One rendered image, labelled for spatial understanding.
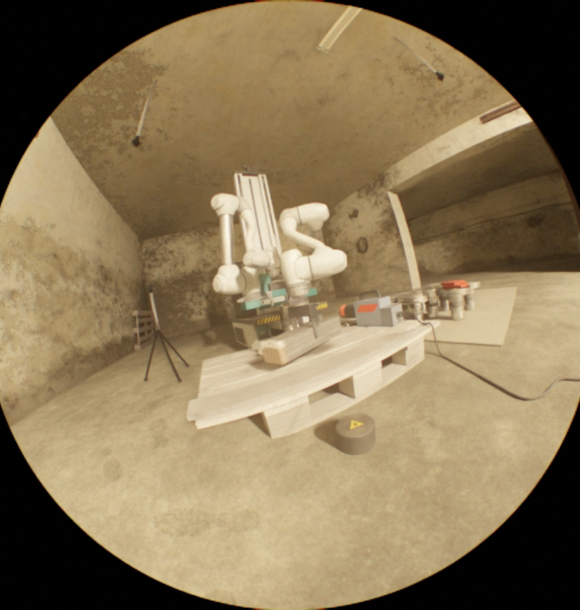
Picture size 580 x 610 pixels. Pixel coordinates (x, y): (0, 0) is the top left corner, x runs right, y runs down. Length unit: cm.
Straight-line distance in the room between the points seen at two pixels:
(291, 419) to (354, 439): 22
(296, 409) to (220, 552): 47
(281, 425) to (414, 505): 44
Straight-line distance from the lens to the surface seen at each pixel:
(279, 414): 65
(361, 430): 56
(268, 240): 197
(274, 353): 76
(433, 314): 187
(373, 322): 130
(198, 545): 53
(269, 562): 47
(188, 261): 616
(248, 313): 189
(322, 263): 86
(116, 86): 291
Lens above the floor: 44
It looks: 3 degrees down
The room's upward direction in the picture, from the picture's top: 12 degrees counter-clockwise
